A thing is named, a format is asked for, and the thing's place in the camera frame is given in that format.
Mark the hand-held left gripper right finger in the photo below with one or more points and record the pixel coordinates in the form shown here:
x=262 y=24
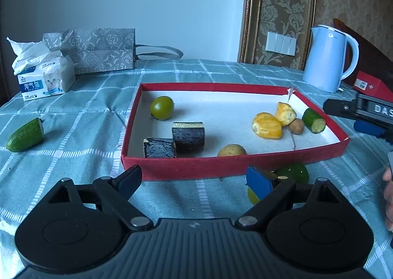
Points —
x=258 y=182

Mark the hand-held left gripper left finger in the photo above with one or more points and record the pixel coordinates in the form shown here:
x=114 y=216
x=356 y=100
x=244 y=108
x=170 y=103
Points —
x=132 y=178

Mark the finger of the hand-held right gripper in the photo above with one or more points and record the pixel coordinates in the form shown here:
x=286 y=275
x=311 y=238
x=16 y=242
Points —
x=367 y=127
x=339 y=107

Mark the green tomato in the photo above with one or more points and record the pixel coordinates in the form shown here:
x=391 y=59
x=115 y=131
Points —
x=162 y=108
x=252 y=197

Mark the short cucumber piece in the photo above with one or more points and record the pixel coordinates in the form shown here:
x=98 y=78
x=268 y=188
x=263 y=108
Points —
x=313 y=120
x=296 y=173

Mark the yellowish potato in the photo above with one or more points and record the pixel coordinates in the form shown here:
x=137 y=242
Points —
x=231 y=150

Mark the small brown round fruit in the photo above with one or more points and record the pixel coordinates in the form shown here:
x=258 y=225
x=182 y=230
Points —
x=297 y=126

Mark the red shallow cardboard box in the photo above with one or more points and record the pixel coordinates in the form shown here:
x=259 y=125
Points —
x=184 y=169

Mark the small yellow fruit piece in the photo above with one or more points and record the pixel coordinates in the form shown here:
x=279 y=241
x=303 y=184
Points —
x=285 y=113

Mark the large yellow fruit piece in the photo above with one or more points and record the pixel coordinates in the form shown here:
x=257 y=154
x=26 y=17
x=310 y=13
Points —
x=267 y=126

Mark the dark eggplant piece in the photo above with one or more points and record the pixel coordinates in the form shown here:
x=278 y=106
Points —
x=159 y=147
x=188 y=137

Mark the person's right hand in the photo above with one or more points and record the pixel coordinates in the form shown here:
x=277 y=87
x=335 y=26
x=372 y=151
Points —
x=388 y=196

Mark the small red carton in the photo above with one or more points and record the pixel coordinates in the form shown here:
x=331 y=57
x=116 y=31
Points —
x=374 y=85

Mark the light blue electric kettle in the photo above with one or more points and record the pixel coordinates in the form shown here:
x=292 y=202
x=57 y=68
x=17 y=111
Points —
x=324 y=60

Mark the dark wooden furniture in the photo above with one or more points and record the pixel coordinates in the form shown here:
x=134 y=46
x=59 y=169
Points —
x=374 y=54

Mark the teal checked tablecloth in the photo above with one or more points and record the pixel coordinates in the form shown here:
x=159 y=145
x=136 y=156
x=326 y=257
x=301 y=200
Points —
x=76 y=159

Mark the long cucumber half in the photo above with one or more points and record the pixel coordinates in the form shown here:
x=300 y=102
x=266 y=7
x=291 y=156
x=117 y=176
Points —
x=25 y=135

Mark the white tissue pack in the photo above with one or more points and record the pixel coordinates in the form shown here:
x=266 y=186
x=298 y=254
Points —
x=43 y=79

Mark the grey patterned bag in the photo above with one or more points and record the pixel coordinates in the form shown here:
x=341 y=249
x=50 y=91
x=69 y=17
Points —
x=98 y=48

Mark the white wall switch panel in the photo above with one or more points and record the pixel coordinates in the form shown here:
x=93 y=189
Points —
x=280 y=43

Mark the ornate wooden wall frame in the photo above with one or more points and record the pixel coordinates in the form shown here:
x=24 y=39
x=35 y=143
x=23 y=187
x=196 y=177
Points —
x=282 y=5

